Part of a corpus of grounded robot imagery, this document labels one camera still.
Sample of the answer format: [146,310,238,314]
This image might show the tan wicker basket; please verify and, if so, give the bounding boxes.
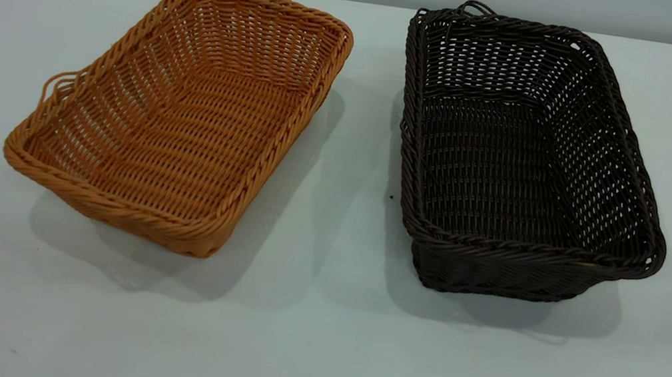
[0,0,361,277]

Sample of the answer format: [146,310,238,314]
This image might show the dark brown wicker basket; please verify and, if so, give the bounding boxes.
[368,0,672,326]

